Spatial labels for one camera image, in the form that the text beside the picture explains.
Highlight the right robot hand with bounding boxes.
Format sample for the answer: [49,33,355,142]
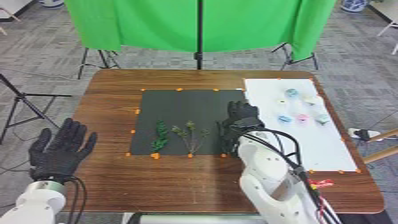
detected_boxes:
[214,99,266,142]

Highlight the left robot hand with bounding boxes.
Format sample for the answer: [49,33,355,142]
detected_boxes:
[26,117,99,185]

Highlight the blue flower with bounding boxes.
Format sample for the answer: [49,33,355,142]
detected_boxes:
[282,88,301,99]
[275,114,294,124]

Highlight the pink flower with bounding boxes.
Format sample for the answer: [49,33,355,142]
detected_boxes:
[294,114,312,125]

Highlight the green sprig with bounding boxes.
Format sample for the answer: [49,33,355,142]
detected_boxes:
[149,119,172,154]
[170,120,213,154]

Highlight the dark mat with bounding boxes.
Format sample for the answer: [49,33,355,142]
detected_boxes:
[126,89,248,157]

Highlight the white sheet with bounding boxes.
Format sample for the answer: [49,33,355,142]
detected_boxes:
[241,77,360,173]

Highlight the white flower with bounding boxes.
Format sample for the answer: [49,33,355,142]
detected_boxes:
[312,114,332,126]
[300,95,319,107]

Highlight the black tripod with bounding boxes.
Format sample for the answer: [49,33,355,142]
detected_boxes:
[0,73,74,145]

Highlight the black stand pole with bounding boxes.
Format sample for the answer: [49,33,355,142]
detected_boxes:
[193,0,206,71]

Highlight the pale grey bar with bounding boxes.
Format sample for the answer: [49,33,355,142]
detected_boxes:
[126,213,266,224]

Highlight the blue and white vase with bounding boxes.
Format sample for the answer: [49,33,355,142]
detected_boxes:
[37,0,67,9]
[339,0,373,14]

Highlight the black cable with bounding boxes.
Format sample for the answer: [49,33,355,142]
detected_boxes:
[62,177,90,224]
[252,127,333,224]

